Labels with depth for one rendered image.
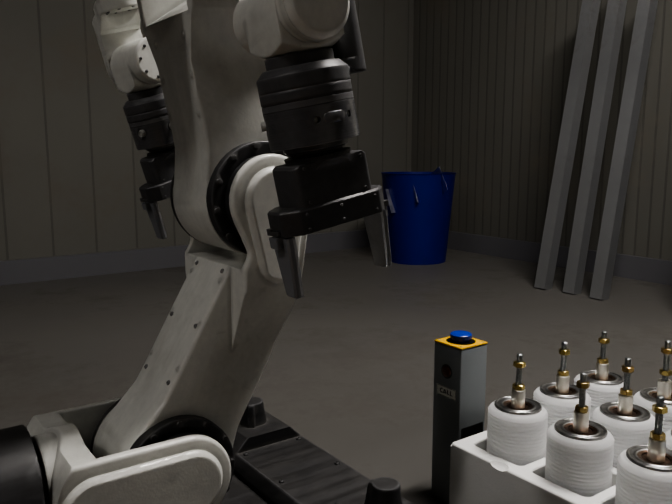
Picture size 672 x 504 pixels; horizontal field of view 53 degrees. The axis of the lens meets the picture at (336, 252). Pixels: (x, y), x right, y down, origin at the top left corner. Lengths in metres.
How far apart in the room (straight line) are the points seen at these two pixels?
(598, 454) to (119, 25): 0.95
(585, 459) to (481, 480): 0.18
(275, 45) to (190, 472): 0.49
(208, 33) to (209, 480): 0.52
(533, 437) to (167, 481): 0.59
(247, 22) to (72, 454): 0.50
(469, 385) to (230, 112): 0.70
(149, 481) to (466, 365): 0.65
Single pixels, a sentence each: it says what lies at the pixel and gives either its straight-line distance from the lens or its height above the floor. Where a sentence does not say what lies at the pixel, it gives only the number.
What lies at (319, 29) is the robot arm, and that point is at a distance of 0.61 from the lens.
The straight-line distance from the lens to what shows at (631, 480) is 1.03.
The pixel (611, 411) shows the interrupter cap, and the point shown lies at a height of 0.25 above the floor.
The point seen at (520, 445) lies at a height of 0.20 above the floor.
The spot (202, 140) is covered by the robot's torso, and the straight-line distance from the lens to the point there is 0.83.
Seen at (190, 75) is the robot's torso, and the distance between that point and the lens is 0.82.
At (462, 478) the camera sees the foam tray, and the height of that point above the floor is 0.13.
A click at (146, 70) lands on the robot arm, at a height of 0.78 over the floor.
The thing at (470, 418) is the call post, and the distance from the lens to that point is 1.32.
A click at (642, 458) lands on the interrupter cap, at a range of 1.05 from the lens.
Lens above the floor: 0.67
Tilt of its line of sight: 9 degrees down
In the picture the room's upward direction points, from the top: straight up
